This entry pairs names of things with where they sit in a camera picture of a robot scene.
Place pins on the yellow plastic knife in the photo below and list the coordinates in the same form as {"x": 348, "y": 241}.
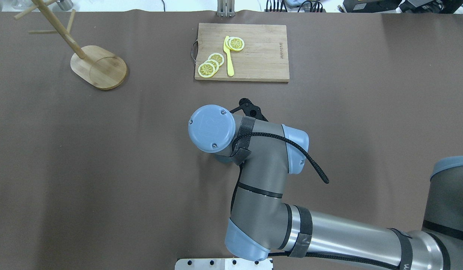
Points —
{"x": 229, "y": 64}

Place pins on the lemon slice under knife tip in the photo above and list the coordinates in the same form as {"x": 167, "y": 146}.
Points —
{"x": 234, "y": 43}

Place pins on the lower lemon slice of row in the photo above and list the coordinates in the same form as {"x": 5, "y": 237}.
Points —
{"x": 206, "y": 70}

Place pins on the small metal weight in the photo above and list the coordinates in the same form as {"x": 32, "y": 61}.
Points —
{"x": 65, "y": 5}

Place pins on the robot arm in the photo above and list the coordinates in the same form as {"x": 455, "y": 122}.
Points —
{"x": 260, "y": 222}

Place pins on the middle lemon slice of row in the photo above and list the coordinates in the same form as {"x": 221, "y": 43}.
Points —
{"x": 214, "y": 63}

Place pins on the brown table mat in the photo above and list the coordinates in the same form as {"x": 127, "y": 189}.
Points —
{"x": 93, "y": 179}

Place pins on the lemon slice of row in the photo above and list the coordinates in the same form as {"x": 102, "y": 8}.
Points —
{"x": 214, "y": 63}
{"x": 206, "y": 70}
{"x": 218, "y": 57}

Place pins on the upper lemon slice of row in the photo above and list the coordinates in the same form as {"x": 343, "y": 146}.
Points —
{"x": 218, "y": 57}

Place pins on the wooden cutting board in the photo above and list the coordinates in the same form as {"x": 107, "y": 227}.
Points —
{"x": 264, "y": 57}

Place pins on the wooden cup storage rack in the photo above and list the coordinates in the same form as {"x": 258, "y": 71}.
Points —
{"x": 97, "y": 66}

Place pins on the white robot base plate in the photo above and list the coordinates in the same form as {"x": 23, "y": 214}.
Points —
{"x": 223, "y": 264}

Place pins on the aluminium frame post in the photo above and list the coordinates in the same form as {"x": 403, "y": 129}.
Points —
{"x": 226, "y": 8}

